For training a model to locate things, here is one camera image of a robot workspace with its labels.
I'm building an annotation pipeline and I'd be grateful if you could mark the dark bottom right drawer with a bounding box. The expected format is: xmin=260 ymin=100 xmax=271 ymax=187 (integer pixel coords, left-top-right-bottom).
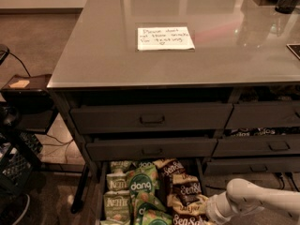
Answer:
xmin=204 ymin=156 xmax=300 ymax=175

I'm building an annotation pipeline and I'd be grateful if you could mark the black side tray table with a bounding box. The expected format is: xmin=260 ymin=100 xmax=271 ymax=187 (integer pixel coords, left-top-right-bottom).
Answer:
xmin=1 ymin=74 xmax=58 ymax=134

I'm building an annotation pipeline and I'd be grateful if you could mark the dark top left drawer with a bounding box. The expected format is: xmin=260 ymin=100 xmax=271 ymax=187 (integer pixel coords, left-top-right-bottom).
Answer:
xmin=70 ymin=103 xmax=233 ymax=134

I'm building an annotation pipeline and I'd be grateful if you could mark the green dang chip bag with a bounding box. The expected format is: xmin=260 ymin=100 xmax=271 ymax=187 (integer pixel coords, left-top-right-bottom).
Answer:
xmin=134 ymin=191 xmax=167 ymax=225
xmin=142 ymin=210 xmax=173 ymax=225
xmin=138 ymin=160 xmax=154 ymax=168
xmin=127 ymin=165 xmax=160 ymax=200

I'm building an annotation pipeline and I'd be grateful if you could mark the green kettle chip bag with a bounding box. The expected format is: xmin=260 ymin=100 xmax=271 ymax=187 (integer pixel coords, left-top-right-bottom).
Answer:
xmin=110 ymin=160 xmax=132 ymax=173
xmin=104 ymin=190 xmax=130 ymax=222
xmin=106 ymin=173 xmax=128 ymax=191

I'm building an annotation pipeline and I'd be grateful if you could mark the dark top right drawer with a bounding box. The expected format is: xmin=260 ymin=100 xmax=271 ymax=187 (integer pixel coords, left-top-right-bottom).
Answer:
xmin=226 ymin=101 xmax=300 ymax=129

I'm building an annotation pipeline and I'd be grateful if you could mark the open bottom left drawer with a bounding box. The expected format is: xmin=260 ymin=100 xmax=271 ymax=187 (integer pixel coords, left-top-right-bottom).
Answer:
xmin=96 ymin=160 xmax=215 ymax=225

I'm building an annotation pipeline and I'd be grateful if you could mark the black plastic crate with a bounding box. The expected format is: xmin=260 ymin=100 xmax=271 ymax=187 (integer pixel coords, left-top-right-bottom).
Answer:
xmin=0 ymin=132 xmax=43 ymax=196

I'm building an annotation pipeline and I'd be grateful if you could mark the dark middle right drawer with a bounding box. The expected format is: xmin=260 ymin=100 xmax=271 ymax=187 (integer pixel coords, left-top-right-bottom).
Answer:
xmin=213 ymin=134 xmax=300 ymax=158

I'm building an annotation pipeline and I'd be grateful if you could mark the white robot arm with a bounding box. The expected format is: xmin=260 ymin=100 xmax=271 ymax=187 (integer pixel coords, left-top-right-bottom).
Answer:
xmin=205 ymin=178 xmax=300 ymax=225

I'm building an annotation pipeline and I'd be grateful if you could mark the brown sea salt chip bag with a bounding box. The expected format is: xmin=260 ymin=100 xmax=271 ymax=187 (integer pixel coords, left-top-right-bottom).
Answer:
xmin=172 ymin=173 xmax=202 ymax=205
xmin=154 ymin=158 xmax=186 ymax=185
xmin=168 ymin=194 xmax=208 ymax=225

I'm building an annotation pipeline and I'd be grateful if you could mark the yellow sticky note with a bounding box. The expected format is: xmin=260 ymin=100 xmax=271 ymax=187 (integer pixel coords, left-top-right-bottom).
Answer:
xmin=9 ymin=80 xmax=30 ymax=88

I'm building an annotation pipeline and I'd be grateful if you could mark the white handwritten paper note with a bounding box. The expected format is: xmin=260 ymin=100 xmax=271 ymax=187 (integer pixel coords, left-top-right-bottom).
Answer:
xmin=137 ymin=27 xmax=195 ymax=51

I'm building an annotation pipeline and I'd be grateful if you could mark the dark drawer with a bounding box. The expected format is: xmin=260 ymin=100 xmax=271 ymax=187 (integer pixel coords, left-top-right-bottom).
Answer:
xmin=86 ymin=137 xmax=217 ymax=161
xmin=70 ymin=103 xmax=233 ymax=134
xmin=204 ymin=156 xmax=300 ymax=175
xmin=213 ymin=134 xmax=300 ymax=158
xmin=226 ymin=101 xmax=300 ymax=129

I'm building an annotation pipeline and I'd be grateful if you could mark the dark middle left drawer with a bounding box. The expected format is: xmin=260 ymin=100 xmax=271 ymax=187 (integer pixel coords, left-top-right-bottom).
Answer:
xmin=86 ymin=137 xmax=217 ymax=161

